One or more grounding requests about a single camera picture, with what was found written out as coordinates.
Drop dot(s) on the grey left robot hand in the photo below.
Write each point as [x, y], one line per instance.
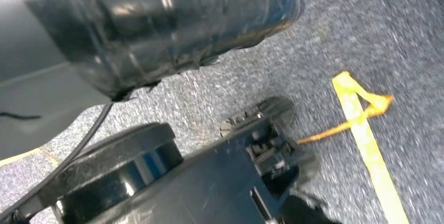
[138, 24]

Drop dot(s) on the yellow floor tape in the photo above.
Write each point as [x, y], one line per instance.
[20, 156]
[364, 139]

